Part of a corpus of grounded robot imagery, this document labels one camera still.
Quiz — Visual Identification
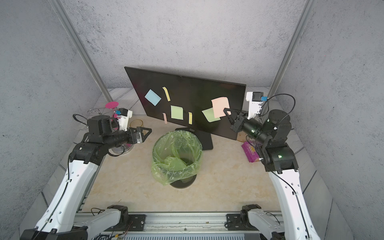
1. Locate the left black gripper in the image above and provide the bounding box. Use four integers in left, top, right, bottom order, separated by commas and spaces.
103, 126, 152, 150

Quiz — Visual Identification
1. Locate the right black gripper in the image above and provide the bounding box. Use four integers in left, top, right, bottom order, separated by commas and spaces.
224, 109, 271, 149

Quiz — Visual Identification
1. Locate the large pink sticky note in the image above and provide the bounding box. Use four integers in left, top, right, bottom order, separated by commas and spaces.
211, 97, 230, 118

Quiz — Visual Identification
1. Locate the light blue sticky note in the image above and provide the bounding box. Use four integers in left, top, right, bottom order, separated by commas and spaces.
145, 89, 162, 106

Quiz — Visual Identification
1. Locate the green square sticky note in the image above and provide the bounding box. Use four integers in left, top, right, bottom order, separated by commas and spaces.
171, 106, 184, 120

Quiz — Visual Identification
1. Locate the small yellow strip note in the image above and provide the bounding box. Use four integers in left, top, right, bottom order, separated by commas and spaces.
189, 112, 193, 125

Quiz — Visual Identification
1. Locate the yellow strip sticky note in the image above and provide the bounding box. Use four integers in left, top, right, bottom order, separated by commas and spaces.
162, 87, 171, 102

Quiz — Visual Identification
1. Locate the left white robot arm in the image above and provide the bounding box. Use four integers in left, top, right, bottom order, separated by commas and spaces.
21, 115, 152, 240

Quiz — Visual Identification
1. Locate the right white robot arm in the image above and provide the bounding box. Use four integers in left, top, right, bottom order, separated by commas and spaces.
224, 108, 320, 240

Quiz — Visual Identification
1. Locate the black monitor stand base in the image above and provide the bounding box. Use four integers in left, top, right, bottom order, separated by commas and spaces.
175, 128, 214, 151

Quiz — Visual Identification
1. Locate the black flat monitor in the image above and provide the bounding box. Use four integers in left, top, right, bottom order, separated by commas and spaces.
125, 67, 246, 140

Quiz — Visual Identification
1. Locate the amber plastic cup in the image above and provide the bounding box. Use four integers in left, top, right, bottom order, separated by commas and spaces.
130, 119, 144, 128

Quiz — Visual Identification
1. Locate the purple snack packet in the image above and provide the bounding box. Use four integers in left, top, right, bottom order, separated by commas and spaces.
242, 142, 261, 163

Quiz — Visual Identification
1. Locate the green plastic bin liner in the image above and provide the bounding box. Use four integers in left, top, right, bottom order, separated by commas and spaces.
150, 129, 204, 186

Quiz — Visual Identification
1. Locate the pink wine glass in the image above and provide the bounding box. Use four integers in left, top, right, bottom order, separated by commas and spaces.
104, 102, 119, 118

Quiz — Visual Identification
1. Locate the black mesh trash bin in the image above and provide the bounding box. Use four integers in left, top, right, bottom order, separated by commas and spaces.
152, 130, 203, 190

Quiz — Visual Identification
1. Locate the chrome wire glass rack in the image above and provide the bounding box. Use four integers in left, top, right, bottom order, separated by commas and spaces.
81, 107, 134, 155

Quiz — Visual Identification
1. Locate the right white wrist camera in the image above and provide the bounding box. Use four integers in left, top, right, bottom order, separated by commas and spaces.
246, 92, 268, 120

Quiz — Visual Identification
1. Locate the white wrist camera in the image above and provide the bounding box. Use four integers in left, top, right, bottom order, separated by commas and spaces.
115, 108, 133, 132
246, 92, 268, 120

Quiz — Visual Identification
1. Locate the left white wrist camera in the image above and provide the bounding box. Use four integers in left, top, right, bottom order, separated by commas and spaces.
115, 108, 133, 132

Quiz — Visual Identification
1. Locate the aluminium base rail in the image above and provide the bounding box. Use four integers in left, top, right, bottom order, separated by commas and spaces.
53, 211, 319, 240

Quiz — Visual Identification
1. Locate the right aluminium frame post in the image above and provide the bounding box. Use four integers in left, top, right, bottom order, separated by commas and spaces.
268, 0, 317, 98

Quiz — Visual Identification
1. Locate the aluminium frame post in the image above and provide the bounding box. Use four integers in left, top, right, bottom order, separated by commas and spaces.
268, 0, 317, 98
49, 0, 114, 102

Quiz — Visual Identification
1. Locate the left aluminium frame post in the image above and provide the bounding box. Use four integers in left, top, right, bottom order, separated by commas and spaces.
49, 0, 114, 102

